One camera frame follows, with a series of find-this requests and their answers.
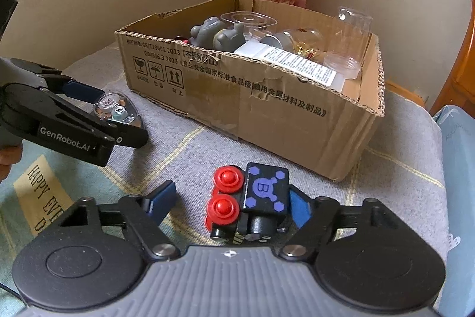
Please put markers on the black toy train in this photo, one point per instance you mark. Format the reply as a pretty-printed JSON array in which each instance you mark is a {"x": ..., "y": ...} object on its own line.
[{"x": 265, "y": 187}]

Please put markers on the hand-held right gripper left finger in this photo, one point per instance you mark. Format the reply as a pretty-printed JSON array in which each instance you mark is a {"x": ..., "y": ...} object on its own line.
[{"x": 165, "y": 200}]

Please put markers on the glass jar of yellow capsules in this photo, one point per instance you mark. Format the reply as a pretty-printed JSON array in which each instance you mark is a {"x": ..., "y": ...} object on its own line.
[{"x": 274, "y": 41}]

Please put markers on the clear round plastic container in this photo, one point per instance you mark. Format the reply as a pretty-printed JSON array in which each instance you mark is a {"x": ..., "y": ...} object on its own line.
[{"x": 341, "y": 67}]

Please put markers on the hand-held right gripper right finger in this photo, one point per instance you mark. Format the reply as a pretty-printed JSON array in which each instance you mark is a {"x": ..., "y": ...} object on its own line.
[{"x": 298, "y": 206}]

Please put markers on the wooden furniture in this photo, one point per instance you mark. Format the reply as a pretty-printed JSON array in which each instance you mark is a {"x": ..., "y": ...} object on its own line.
[{"x": 460, "y": 79}]

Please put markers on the clear case with small trinkets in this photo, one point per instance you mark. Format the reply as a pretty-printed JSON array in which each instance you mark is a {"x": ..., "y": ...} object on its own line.
[{"x": 117, "y": 111}]

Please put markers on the white plastic bottle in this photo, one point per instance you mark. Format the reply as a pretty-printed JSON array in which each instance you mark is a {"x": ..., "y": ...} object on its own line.
[{"x": 289, "y": 60}]

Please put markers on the tall clear plastic packaging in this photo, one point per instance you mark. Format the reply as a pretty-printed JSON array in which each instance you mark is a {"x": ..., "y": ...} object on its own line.
[{"x": 350, "y": 31}]

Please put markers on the grey hippo toy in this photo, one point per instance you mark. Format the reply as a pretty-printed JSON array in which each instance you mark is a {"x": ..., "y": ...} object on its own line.
[{"x": 222, "y": 38}]

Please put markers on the printed blanket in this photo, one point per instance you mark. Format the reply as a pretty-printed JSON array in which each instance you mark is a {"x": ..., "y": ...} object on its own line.
[{"x": 185, "y": 153}]

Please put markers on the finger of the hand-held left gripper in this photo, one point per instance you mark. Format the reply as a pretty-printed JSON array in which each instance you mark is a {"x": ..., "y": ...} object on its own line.
[
  {"x": 83, "y": 91},
  {"x": 92, "y": 120}
]

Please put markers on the person's left hand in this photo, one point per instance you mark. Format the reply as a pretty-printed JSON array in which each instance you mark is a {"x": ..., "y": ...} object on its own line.
[{"x": 8, "y": 163}]

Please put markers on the brown cardboard box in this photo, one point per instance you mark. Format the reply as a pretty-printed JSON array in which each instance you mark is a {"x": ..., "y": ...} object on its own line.
[{"x": 282, "y": 131}]

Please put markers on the clear plastic cup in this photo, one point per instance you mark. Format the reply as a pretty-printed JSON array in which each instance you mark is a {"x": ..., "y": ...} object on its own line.
[{"x": 248, "y": 19}]

